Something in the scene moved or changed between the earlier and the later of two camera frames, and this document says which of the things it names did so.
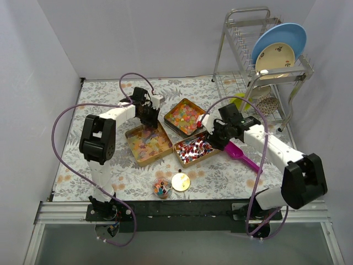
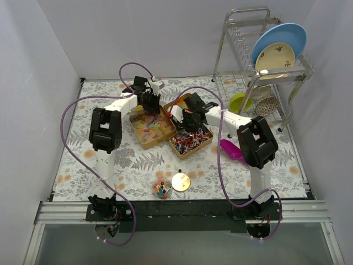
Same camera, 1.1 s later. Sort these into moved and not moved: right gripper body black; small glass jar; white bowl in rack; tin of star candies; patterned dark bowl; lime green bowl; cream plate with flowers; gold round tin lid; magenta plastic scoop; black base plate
Moved: right gripper body black; tin of star candies
Not moved: white bowl in rack; small glass jar; cream plate with flowers; patterned dark bowl; black base plate; magenta plastic scoop; lime green bowl; gold round tin lid
